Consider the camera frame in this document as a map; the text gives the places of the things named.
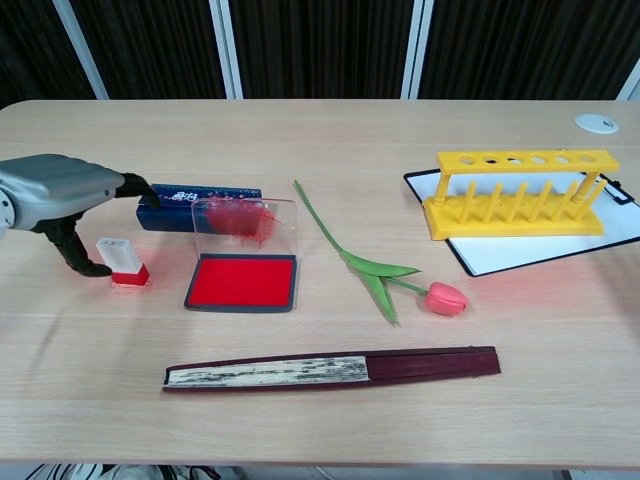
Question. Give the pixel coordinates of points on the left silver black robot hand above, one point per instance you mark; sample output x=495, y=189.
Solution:
x=55, y=190

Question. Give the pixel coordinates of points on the white red stamp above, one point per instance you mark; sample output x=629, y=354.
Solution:
x=120, y=256

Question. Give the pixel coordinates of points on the dark blue printed box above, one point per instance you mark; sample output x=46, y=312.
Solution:
x=165, y=218

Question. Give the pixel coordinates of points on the red ink pad clear lid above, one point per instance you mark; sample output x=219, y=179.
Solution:
x=240, y=282

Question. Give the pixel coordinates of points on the folded dark red fan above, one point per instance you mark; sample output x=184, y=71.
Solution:
x=310, y=372

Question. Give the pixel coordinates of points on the artificial pink tulip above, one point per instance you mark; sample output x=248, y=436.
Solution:
x=445, y=299

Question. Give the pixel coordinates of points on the yellow test tube rack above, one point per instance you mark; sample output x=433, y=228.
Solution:
x=500, y=225

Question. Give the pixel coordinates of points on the black-edged white clipboard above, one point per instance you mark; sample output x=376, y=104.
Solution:
x=500, y=255

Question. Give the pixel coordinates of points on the white frame post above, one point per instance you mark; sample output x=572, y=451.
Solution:
x=631, y=85
x=80, y=50
x=226, y=50
x=416, y=50

